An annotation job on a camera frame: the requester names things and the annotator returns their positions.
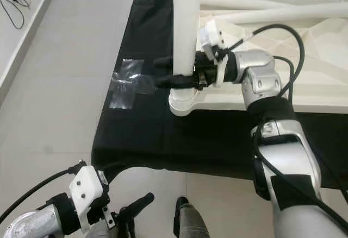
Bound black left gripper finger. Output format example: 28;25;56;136
120;192;156;220

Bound white plastic children table top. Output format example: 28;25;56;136
167;0;348;116

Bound clear tape piece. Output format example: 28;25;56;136
108;59;156;110

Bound silver right robot leg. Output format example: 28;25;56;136
173;196;213;238

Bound black cloth mat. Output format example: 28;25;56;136
91;0;348;176

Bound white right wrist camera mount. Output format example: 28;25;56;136
198;21;229;86

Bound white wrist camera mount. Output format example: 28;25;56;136
68;165;108;232
198;21;229;86

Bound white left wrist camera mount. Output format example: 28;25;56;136
68;165;108;232

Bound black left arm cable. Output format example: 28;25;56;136
0;165;82;222

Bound thin looped wall cable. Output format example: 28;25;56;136
0;0;29;30

